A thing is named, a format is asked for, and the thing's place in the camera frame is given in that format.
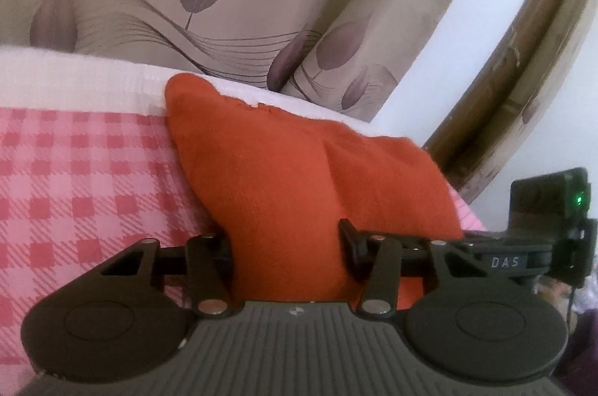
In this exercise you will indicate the pink white checked bed sheet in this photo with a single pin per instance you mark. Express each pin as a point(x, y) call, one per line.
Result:
point(70, 190)

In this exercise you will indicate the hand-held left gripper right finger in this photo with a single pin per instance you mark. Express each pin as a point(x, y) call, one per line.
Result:
point(355, 246)

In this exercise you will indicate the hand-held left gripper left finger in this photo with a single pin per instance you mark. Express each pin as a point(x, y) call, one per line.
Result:
point(219, 251)

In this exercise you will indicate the brown wooden door frame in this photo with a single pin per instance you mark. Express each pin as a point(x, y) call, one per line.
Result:
point(523, 64)

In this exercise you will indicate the orange red pillow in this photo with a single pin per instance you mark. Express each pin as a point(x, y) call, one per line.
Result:
point(280, 171)

